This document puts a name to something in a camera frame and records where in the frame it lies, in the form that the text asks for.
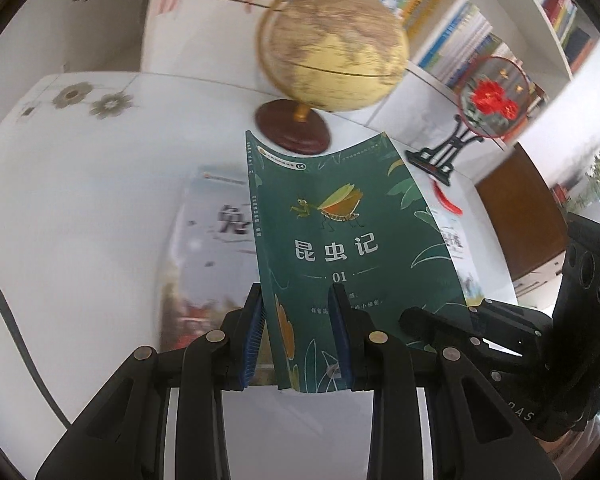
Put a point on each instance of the round fan with red flowers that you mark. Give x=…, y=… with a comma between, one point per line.
x=495, y=97

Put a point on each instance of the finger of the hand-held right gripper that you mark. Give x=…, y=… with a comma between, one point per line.
x=515, y=320
x=420, y=327

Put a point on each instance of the row of blue white books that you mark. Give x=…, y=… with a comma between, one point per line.
x=460, y=45

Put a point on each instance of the black fan stand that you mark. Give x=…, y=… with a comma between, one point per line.
x=440, y=157

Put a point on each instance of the brown wooden cabinet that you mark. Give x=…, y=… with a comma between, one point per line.
x=520, y=220

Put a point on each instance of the row of red blue books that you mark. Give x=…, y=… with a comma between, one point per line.
x=565, y=10

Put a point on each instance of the white book with wheat field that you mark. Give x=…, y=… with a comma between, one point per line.
x=215, y=240

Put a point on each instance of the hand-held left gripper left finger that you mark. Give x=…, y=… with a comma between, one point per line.
x=252, y=330

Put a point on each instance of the yellow desk globe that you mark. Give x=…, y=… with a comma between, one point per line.
x=330, y=45

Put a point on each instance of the teal book with orange insect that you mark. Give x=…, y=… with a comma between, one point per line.
x=355, y=220

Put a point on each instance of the red tassel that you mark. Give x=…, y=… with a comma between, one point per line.
x=445, y=200

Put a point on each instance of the white bookshelf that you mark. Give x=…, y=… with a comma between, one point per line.
x=200, y=35

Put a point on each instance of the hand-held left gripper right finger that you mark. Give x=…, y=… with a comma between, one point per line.
x=340, y=330

